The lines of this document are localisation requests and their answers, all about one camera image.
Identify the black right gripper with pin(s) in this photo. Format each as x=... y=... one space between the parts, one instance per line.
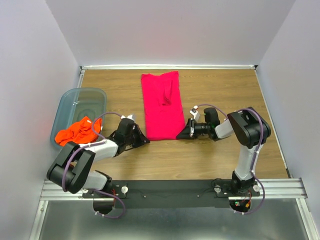
x=188 y=132

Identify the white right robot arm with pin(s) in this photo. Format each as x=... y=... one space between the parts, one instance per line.
x=251 y=131

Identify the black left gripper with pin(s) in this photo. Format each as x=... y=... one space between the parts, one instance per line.
x=142 y=140

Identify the clear plastic bin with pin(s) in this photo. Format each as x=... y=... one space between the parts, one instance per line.
x=76 y=104

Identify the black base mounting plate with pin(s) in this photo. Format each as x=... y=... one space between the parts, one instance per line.
x=163 y=194

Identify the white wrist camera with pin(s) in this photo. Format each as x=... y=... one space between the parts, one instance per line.
x=130 y=116
x=195 y=114

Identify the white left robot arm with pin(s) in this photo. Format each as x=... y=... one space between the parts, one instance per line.
x=71 y=169

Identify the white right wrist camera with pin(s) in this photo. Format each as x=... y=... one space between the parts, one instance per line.
x=195 y=114

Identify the pink t-shirt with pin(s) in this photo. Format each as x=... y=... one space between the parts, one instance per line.
x=163 y=110

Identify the aluminium front frame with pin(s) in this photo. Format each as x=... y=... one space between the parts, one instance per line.
x=272 y=209

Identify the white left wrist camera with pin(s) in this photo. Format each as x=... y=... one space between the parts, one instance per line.
x=130 y=116

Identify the orange t-shirt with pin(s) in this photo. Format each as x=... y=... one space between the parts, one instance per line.
x=79 y=132

